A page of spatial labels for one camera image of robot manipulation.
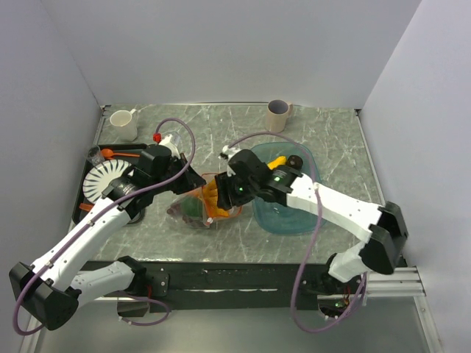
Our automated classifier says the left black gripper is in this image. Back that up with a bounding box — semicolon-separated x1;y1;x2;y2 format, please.
152;152;207;195

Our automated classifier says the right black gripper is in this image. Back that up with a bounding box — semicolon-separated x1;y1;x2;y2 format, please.
215;170;259;210

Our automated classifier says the orange ginger root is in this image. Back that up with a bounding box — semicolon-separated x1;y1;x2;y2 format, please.
202;179;218;207

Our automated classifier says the clear zip top bag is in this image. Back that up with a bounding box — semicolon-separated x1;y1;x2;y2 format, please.
167;173;242;229

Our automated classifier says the purple grape bunch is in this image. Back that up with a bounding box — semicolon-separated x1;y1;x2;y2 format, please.
166;204;205;228

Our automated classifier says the yellow squash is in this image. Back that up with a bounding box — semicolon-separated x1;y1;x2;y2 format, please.
267;156;287;170

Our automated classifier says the orange tangerine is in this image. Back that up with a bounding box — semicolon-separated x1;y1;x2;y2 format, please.
211;207;231;218

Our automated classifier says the dark purple plum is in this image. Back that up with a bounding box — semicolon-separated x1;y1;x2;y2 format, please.
286;154;304;171

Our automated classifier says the green lime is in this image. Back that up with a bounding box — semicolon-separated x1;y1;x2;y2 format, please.
180;196;203;218

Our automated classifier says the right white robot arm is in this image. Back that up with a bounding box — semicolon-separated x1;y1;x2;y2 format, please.
215;146;408;293

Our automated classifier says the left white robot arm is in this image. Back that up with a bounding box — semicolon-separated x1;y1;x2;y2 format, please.
9;144;205;330

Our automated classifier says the teal plastic tray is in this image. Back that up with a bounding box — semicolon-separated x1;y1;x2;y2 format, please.
251;142;322;235

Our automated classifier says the black tray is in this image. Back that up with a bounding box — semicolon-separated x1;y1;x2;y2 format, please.
72;143;147;224

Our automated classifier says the beige mug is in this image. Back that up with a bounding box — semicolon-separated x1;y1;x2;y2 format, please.
265;99;294;133

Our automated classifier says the white cup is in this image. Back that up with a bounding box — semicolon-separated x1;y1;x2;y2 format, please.
109;109;138;142

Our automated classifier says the orange plastic spoon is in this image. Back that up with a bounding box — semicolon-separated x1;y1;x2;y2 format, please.
101;149;140;159

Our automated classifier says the striped white plate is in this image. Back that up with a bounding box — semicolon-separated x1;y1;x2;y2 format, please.
82;160;131;204

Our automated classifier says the clear plastic glass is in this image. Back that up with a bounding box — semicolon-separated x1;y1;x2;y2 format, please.
87;146;105;166

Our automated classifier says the orange plastic fork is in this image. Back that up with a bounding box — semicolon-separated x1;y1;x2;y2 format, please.
79;203;93;212

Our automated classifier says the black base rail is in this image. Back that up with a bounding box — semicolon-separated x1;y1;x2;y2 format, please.
79;255;369;312

